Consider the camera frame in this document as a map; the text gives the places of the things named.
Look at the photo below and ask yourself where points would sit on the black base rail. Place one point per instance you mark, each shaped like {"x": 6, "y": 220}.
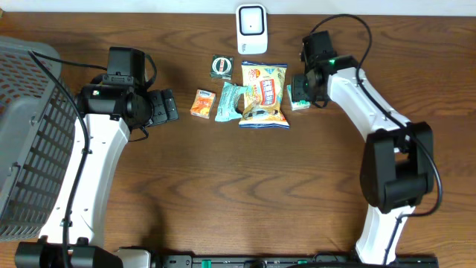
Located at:
{"x": 260, "y": 261}

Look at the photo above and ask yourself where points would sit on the grey plastic basket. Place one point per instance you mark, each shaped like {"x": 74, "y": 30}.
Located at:
{"x": 37, "y": 133}

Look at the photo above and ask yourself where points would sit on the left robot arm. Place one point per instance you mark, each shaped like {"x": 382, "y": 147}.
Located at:
{"x": 73, "y": 234}

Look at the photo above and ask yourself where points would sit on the white barcode scanner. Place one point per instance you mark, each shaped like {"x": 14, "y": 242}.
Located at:
{"x": 252, "y": 30}

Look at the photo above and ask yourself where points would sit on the dark green round-logo packet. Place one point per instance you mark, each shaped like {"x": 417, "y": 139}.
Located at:
{"x": 222, "y": 67}

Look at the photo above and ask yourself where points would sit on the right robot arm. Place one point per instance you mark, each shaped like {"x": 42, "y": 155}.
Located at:
{"x": 396, "y": 171}

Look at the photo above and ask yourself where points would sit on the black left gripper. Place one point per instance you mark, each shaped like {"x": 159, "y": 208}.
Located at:
{"x": 163, "y": 106}

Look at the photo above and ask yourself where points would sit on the teal tissue pack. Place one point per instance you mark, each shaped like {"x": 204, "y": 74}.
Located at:
{"x": 296, "y": 105}

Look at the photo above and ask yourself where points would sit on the orange tissue pack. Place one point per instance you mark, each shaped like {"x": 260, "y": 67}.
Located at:
{"x": 203, "y": 104}

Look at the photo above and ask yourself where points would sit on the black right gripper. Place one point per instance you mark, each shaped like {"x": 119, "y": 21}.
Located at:
{"x": 297, "y": 88}

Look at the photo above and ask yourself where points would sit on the light teal snack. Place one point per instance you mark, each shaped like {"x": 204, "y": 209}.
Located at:
{"x": 228, "y": 103}

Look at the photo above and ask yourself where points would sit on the yellow snack bag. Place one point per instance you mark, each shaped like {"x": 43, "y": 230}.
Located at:
{"x": 264, "y": 83}

